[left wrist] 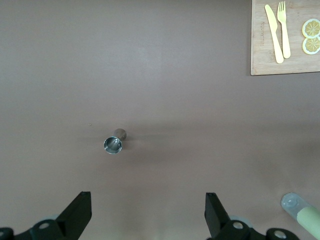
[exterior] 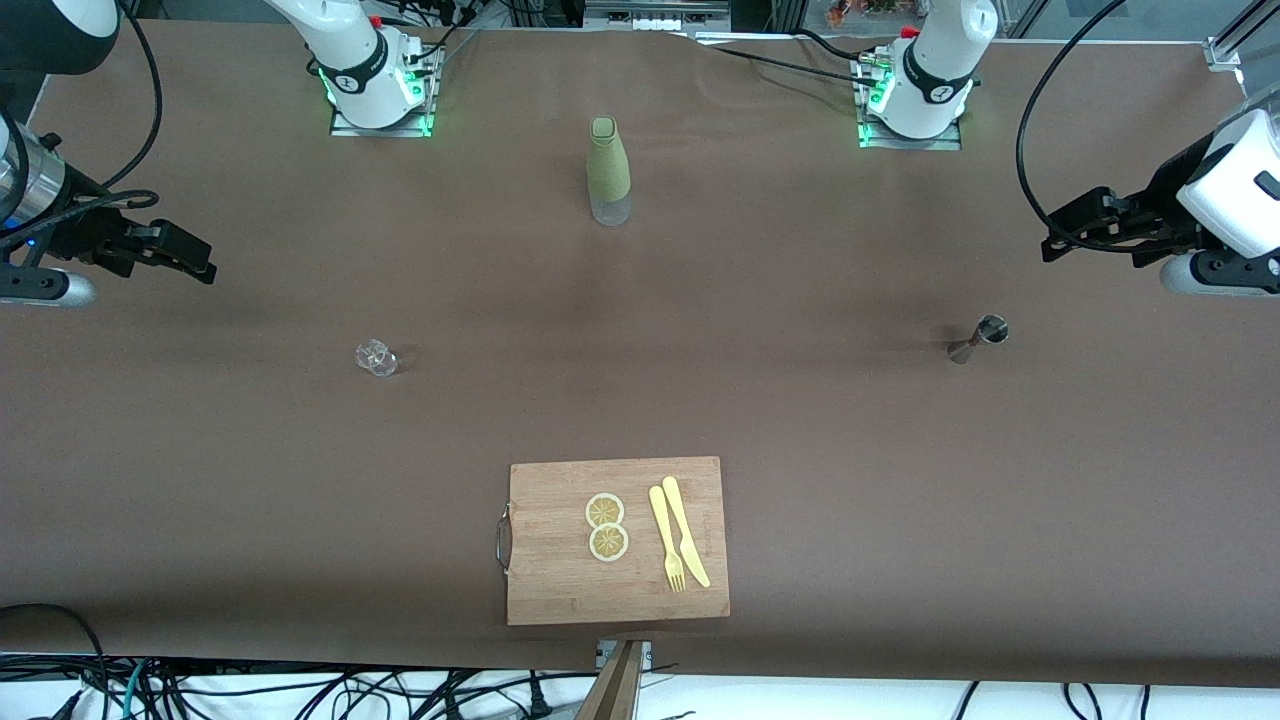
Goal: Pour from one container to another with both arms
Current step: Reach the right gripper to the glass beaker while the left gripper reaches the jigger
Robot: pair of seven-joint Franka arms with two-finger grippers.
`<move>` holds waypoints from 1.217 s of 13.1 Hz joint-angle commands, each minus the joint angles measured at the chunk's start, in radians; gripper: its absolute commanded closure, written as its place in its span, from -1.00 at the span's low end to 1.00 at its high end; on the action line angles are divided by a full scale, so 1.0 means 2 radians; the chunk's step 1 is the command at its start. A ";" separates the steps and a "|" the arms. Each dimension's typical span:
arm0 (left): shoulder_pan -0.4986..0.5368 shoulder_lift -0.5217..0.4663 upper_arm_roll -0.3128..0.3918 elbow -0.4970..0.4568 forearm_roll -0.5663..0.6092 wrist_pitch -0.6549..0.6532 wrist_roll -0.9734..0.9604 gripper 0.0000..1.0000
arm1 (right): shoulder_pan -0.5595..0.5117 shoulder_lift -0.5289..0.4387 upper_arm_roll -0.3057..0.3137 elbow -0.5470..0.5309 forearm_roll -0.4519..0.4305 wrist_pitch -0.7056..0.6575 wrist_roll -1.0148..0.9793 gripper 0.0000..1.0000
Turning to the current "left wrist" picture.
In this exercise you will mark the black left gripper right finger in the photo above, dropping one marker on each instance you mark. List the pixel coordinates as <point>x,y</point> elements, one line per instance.
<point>220,225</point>

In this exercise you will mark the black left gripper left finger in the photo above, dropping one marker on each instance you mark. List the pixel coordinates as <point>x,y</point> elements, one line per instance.
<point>65,225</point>

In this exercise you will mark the steel double cone jigger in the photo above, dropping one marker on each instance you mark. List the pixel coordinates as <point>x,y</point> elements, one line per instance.
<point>113,146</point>

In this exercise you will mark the green shaker with glass base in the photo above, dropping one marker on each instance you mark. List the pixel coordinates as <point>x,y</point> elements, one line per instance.
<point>307,217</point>

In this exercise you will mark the wooden cutting board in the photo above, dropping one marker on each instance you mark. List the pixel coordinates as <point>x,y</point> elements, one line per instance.
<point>260,65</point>

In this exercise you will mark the yellow plastic fork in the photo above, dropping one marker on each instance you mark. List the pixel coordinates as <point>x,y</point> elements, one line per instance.
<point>284,37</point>

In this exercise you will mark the lemon slice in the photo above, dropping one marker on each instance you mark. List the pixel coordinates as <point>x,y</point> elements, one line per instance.
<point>311,46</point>
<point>311,27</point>

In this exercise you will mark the yellow plastic knife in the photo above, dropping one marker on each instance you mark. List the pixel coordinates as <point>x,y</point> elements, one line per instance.
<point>273,27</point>

